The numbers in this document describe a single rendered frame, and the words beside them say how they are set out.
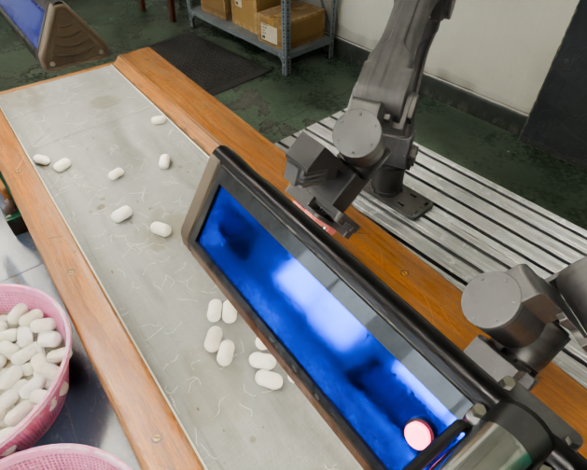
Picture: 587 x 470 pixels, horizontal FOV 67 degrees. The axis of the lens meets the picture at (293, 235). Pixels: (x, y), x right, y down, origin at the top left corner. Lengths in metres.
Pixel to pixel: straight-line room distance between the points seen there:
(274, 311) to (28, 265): 0.72
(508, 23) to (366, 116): 2.05
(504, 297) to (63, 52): 0.55
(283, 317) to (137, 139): 0.83
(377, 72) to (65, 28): 0.38
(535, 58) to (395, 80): 1.92
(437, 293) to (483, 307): 0.23
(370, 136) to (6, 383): 0.55
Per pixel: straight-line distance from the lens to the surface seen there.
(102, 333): 0.66
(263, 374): 0.59
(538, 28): 2.50
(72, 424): 0.72
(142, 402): 0.59
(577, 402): 0.66
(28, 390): 0.68
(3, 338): 0.75
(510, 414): 0.19
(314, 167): 0.53
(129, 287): 0.73
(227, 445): 0.58
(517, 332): 0.47
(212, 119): 1.03
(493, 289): 0.46
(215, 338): 0.62
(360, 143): 0.53
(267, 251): 0.26
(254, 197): 0.27
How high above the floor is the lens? 1.28
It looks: 45 degrees down
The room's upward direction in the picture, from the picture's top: straight up
